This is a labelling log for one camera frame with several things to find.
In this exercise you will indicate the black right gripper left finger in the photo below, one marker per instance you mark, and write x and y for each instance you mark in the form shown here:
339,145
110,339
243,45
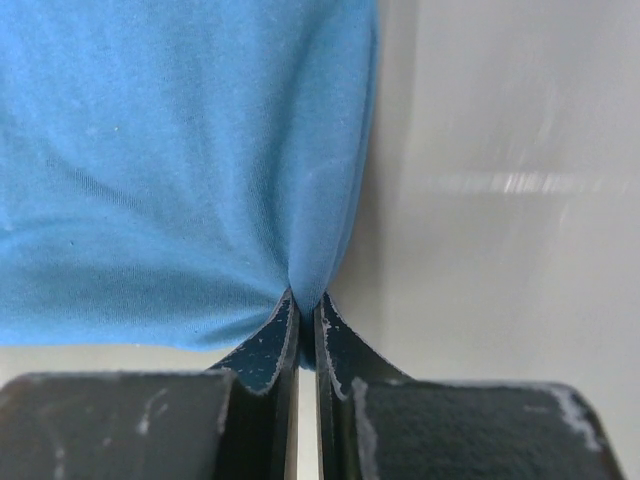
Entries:
234,420

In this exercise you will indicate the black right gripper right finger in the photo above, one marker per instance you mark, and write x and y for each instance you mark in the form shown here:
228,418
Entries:
376,422

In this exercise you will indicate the blue t shirt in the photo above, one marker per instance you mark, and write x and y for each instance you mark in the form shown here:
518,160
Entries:
170,168

